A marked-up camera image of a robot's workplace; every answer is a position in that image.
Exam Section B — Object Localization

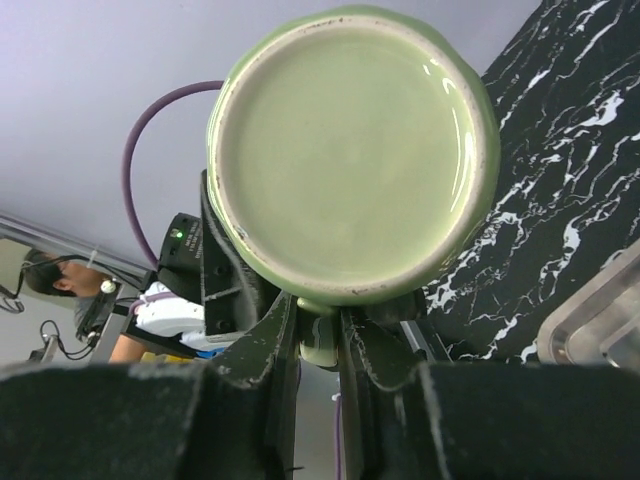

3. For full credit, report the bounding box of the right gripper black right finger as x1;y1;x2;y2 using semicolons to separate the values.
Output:
339;309;639;479

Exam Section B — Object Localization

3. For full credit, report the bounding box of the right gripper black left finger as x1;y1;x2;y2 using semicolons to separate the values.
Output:
1;294;298;479

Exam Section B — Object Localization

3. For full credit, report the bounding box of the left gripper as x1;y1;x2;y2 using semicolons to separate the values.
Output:
157;170;263;336

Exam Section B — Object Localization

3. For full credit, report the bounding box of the light green mug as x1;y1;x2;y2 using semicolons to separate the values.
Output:
204;5;500;367

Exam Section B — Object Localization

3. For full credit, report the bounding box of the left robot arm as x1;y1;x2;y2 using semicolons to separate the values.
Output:
130;174;278;358

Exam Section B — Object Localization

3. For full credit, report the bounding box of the person in background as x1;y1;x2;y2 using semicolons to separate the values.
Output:
23;248;146;363

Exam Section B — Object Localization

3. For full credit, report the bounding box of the metal tray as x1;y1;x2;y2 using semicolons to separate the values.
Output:
536;243;639;373

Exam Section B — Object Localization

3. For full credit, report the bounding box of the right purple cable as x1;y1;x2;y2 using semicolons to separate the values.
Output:
332;392;346;480

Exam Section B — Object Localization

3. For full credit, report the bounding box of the purple cable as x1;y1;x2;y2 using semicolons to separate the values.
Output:
332;392;346;480
122;79;226;269

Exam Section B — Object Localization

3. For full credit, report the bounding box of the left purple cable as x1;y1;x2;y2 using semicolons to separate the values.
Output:
122;79;226;269

